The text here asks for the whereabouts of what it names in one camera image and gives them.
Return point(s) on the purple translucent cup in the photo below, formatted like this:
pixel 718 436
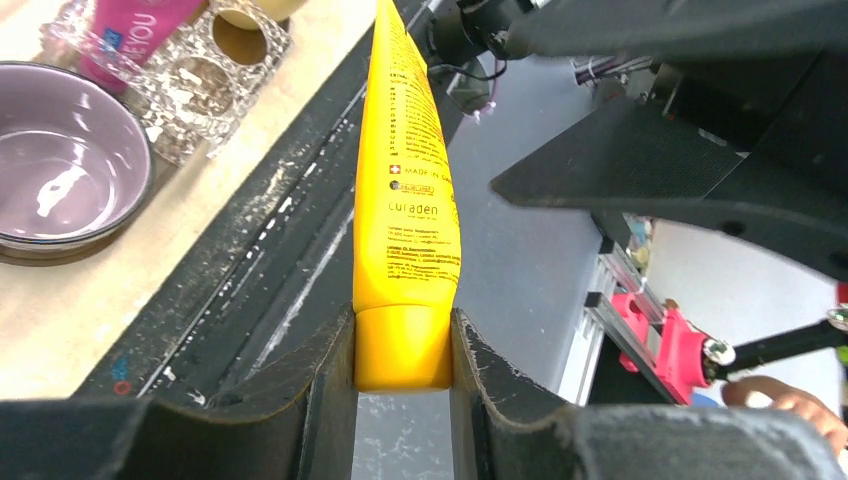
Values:
pixel 76 164

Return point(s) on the clear glass toothbrush holder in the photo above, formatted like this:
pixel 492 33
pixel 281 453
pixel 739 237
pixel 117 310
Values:
pixel 195 89

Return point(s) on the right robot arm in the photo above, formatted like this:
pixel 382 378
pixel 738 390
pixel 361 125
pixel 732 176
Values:
pixel 654 33

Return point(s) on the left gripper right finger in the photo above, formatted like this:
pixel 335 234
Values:
pixel 504 425

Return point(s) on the pink clamp fixture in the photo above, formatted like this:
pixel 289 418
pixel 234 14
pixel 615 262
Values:
pixel 683 358

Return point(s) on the yellow mug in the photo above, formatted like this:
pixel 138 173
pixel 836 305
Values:
pixel 277 10

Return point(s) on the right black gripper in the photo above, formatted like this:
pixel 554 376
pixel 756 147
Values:
pixel 756 149

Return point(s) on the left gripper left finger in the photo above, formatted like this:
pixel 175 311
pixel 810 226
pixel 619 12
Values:
pixel 295 419

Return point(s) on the person hand at edge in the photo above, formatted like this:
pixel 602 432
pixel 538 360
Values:
pixel 791 399

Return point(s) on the yellow toothpaste tube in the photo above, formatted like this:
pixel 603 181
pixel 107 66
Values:
pixel 406 236

